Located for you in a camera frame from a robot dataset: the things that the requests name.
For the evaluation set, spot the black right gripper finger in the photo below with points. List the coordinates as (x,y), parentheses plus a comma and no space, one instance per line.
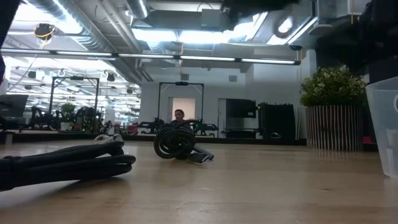
(342,49)

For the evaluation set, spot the clear plastic bin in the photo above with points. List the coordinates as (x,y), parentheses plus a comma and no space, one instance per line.
(384,124)

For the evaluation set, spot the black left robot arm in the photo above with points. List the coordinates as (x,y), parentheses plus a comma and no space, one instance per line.
(5,12)

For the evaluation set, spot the black background robot arm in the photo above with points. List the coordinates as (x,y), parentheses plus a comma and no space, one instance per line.
(88,118)
(43,119)
(208,127)

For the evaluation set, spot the green artificial plant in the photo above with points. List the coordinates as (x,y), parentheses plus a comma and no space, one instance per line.
(332,87)

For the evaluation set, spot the striped plant pot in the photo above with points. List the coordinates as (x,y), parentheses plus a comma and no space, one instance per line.
(334,127)

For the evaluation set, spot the black cabinet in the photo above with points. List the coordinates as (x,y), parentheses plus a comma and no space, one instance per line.
(276,121)

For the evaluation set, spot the person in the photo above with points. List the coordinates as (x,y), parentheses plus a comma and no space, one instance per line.
(179,115)

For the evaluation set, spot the long ceiling light bar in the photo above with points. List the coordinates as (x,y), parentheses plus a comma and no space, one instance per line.
(146,56)

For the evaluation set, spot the small background potted plant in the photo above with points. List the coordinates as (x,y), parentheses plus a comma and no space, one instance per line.
(67,109)

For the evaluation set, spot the dark computer monitor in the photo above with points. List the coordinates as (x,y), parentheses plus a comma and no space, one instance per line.
(12,105)

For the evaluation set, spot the dark wall screen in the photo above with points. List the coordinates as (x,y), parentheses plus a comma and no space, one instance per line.
(241,108)

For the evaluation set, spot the black aluminium table frame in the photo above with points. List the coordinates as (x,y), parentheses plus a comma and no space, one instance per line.
(248,141)

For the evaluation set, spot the black background gantry frame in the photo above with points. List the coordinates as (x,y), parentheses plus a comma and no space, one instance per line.
(182,83)
(74,78)

